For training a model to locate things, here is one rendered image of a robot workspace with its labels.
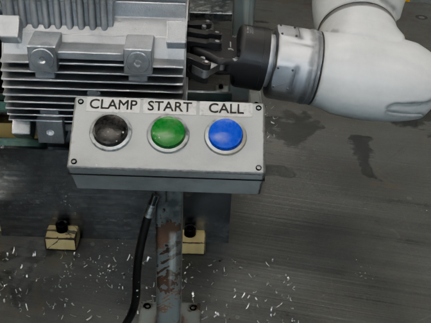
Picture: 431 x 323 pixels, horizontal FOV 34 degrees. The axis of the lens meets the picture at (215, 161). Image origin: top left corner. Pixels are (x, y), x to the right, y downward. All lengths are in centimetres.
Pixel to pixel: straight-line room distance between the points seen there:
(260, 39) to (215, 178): 26
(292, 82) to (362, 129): 37
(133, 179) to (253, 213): 36
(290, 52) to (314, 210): 26
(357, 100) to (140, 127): 31
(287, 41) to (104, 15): 21
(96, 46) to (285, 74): 22
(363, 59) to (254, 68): 12
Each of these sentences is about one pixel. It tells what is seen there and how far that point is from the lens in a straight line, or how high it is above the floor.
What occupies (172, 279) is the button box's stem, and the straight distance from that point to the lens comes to 73.
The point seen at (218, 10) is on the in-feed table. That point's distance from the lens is 126.
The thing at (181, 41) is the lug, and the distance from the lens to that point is 76.
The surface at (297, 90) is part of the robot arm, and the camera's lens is 83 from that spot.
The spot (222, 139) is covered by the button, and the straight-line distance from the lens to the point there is 60.
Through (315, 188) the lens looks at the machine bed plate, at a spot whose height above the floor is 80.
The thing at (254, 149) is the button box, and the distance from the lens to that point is 61.
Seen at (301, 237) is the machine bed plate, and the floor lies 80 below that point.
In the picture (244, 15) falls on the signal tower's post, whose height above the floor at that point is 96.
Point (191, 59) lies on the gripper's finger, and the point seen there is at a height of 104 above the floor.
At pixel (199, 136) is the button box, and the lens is 61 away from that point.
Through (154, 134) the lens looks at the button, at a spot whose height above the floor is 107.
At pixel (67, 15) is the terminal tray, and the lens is 79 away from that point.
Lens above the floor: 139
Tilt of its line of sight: 34 degrees down
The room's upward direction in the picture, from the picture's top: 3 degrees clockwise
